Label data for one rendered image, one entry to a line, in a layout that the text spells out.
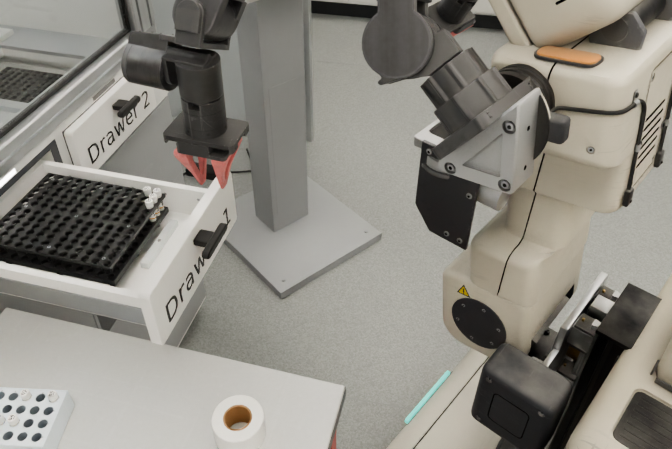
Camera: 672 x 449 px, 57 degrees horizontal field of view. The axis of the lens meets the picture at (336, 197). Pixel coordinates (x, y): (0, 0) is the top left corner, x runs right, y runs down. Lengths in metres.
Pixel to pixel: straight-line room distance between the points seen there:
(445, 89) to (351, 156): 1.97
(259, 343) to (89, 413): 1.04
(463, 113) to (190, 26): 0.34
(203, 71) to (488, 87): 0.34
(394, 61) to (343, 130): 2.14
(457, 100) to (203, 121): 0.34
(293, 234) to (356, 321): 0.42
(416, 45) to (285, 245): 1.57
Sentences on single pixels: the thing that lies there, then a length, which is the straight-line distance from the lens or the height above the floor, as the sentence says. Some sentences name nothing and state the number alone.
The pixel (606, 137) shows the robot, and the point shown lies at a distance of 0.77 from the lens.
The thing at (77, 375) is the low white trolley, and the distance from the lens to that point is 1.04.
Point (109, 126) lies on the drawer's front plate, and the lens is 1.32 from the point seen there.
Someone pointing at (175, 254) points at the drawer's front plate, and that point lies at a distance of 0.92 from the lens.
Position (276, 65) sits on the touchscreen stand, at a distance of 1.88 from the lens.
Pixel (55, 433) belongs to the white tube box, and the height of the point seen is 0.78.
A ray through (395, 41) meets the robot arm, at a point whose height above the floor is 1.26.
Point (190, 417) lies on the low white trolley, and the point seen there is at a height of 0.76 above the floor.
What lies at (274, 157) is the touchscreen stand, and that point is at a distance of 2.04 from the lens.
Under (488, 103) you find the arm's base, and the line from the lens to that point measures 0.69.
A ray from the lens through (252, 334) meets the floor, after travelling 1.99.
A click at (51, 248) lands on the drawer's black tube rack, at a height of 0.90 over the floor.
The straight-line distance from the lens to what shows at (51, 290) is 1.01.
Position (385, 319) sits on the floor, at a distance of 2.02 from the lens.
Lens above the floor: 1.56
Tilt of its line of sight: 40 degrees down
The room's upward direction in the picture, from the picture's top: straight up
